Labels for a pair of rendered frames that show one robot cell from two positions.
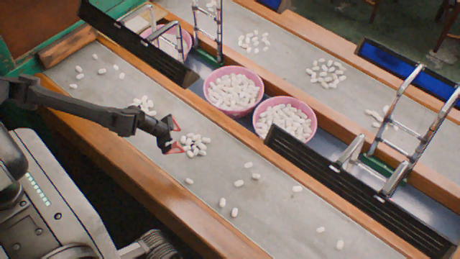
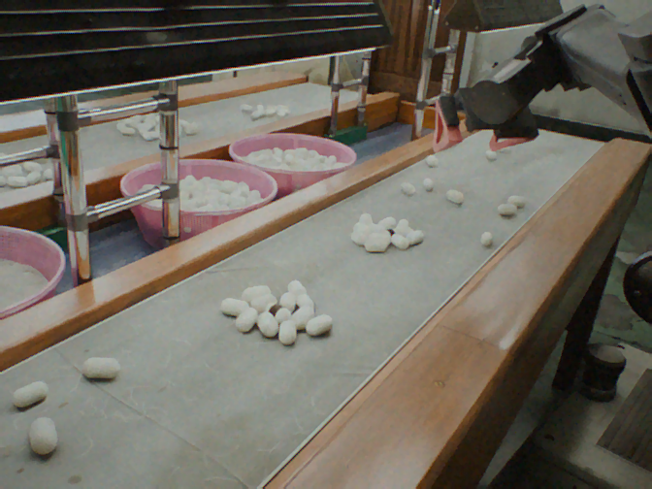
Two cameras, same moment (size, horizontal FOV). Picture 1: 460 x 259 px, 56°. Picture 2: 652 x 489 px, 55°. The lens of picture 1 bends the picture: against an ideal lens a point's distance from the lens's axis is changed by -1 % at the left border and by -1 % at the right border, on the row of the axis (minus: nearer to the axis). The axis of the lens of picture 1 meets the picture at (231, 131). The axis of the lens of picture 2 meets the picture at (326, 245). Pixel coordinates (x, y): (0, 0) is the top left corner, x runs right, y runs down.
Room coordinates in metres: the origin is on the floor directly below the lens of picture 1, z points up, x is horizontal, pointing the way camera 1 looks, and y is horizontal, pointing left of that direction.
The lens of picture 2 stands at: (1.26, 1.05, 1.15)
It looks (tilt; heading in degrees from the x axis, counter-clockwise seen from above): 25 degrees down; 261
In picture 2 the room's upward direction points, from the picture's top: 5 degrees clockwise
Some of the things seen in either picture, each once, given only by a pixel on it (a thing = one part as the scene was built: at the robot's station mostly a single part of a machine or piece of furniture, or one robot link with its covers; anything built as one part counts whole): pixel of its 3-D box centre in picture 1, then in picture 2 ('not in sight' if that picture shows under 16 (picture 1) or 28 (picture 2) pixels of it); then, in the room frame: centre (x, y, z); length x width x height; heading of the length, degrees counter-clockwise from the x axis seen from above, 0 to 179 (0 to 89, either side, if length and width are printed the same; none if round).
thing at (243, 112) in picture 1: (233, 94); (201, 208); (1.32, 0.00, 0.72); 0.27 x 0.27 x 0.10
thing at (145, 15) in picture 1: (133, 22); not in sight; (1.74, 0.50, 0.77); 0.33 x 0.15 x 0.01; 140
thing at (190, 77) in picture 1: (133, 38); (222, 24); (1.27, 0.38, 1.08); 0.62 x 0.08 x 0.07; 50
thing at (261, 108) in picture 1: (283, 126); (292, 172); (1.14, -0.22, 0.72); 0.27 x 0.27 x 0.10
